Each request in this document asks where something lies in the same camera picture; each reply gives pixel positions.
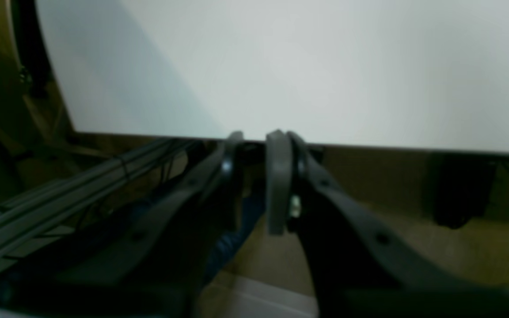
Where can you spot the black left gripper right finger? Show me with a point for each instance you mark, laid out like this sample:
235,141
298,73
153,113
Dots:
359,267

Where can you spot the black power adapter brick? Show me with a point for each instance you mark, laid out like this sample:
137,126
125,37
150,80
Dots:
457,187

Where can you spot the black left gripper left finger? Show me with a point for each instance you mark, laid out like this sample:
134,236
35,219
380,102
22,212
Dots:
155,269

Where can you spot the grey aluminium frame rail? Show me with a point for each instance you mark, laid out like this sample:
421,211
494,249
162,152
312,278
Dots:
38,210

